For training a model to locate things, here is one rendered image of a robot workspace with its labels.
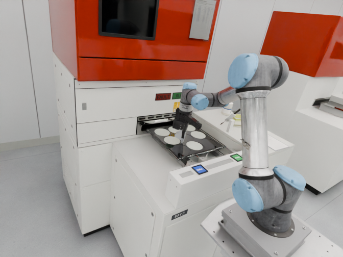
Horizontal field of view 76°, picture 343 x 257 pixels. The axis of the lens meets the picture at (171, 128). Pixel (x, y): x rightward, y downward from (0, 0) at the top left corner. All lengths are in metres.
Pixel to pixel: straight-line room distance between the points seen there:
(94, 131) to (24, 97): 1.54
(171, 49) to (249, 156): 0.80
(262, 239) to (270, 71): 0.60
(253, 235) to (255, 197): 0.21
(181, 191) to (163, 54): 0.76
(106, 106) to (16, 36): 1.53
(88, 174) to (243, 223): 0.97
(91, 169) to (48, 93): 1.48
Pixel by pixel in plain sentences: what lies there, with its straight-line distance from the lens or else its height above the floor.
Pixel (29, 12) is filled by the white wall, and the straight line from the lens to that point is 2.64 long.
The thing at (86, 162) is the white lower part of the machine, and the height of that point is 0.70.
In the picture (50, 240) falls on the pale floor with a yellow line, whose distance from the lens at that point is 2.01.
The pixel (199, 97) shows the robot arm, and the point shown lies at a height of 1.24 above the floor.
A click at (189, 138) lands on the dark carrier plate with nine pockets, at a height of 0.90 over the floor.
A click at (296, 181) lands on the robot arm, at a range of 0.89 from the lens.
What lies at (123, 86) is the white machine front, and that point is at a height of 1.17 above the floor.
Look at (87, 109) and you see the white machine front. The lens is 1.29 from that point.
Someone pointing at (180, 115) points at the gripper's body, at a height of 1.08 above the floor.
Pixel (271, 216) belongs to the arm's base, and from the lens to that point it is 0.97.
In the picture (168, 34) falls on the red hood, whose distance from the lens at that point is 1.31.
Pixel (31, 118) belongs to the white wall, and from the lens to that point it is 2.89.
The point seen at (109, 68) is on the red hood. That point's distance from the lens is 1.20.
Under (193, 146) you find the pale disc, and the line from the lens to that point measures 1.33.
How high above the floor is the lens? 1.56
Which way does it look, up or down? 26 degrees down
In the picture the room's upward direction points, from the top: 9 degrees clockwise
